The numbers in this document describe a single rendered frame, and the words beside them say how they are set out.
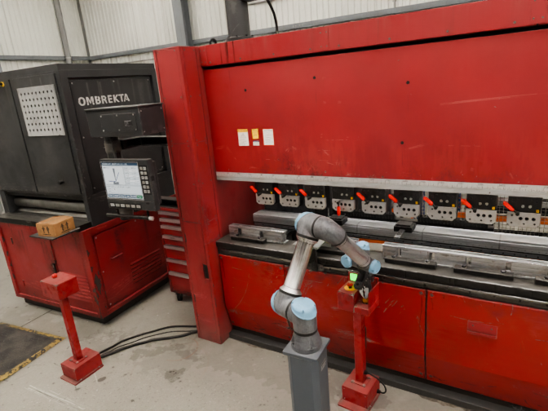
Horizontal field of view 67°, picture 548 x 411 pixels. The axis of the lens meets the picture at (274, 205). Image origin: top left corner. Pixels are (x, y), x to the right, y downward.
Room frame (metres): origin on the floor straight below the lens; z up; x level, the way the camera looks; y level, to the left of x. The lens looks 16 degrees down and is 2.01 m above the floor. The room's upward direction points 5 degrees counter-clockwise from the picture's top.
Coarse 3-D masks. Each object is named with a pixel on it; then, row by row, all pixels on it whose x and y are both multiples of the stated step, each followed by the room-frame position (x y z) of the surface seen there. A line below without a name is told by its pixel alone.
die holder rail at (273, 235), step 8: (232, 224) 3.10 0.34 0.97; (240, 224) 3.07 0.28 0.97; (232, 232) 3.07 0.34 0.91; (240, 232) 3.06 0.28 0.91; (248, 232) 2.99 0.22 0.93; (256, 232) 2.95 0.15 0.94; (264, 232) 2.91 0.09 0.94; (272, 232) 2.87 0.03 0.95; (280, 232) 2.83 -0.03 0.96; (272, 240) 2.87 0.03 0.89; (280, 240) 2.84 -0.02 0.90; (288, 240) 2.87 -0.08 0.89
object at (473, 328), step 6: (468, 324) 2.04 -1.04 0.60; (474, 324) 2.02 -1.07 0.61; (480, 324) 2.01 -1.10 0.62; (468, 330) 2.03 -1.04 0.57; (474, 330) 2.02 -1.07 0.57; (480, 330) 2.01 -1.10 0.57; (486, 330) 1.99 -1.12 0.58; (492, 330) 1.98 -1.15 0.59; (486, 336) 1.98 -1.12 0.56; (492, 336) 1.96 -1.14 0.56
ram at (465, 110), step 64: (256, 64) 2.86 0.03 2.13; (320, 64) 2.61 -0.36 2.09; (384, 64) 2.41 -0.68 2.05; (448, 64) 2.23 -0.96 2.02; (512, 64) 2.07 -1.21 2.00; (256, 128) 2.88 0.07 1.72; (320, 128) 2.62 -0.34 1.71; (384, 128) 2.41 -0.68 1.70; (448, 128) 2.22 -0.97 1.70; (512, 128) 2.06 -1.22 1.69; (512, 192) 2.05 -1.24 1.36
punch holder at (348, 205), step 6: (336, 186) 2.58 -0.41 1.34; (336, 192) 2.58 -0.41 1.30; (342, 192) 2.55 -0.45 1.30; (348, 192) 2.53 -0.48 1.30; (354, 192) 2.52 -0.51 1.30; (336, 198) 2.58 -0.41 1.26; (342, 198) 2.55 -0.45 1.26; (348, 198) 2.53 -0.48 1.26; (354, 198) 2.52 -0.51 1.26; (336, 204) 2.57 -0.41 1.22; (342, 204) 2.55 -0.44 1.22; (348, 204) 2.53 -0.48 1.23; (354, 204) 2.51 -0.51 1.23; (342, 210) 2.55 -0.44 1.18; (348, 210) 2.53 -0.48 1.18; (354, 210) 2.53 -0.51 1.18
